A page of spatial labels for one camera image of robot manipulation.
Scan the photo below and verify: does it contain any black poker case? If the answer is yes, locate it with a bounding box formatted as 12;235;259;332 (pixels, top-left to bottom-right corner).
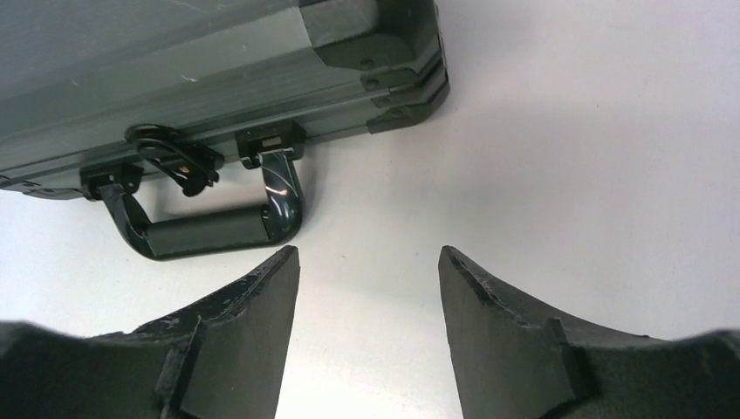
1;1;450;261

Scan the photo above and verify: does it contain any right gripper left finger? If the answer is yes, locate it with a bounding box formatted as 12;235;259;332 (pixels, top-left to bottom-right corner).
1;245;300;418

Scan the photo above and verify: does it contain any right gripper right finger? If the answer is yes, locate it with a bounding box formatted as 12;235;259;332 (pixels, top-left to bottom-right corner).
438;245;739;418

